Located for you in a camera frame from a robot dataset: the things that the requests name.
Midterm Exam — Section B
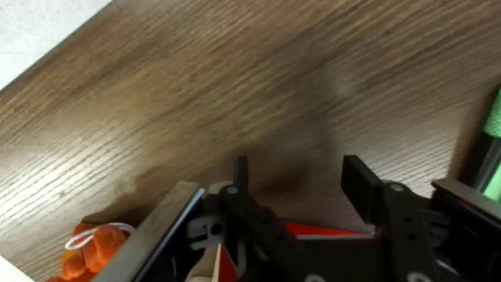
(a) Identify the green cloth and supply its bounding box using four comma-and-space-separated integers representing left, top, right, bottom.
482, 88, 501, 203

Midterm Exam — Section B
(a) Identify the grey blue-edged mount plate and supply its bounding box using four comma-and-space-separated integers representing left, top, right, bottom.
92, 181, 207, 282

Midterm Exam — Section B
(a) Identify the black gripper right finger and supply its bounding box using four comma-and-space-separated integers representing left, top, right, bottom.
341, 154, 440, 282

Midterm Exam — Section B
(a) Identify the orange plush toy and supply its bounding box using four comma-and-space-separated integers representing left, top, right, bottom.
48, 222, 136, 282

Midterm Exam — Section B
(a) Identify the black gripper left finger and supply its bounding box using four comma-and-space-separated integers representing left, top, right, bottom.
217, 156, 294, 264

